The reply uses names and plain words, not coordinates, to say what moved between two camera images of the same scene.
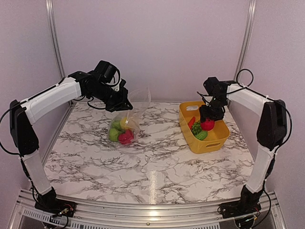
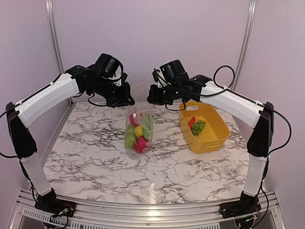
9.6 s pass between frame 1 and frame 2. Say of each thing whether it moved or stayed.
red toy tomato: moved
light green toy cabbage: moved
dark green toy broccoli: stayed
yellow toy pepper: moved
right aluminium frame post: stayed
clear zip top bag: moved
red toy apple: moved
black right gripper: moved
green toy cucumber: moved
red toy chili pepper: stayed
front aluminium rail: stayed
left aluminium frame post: stayed
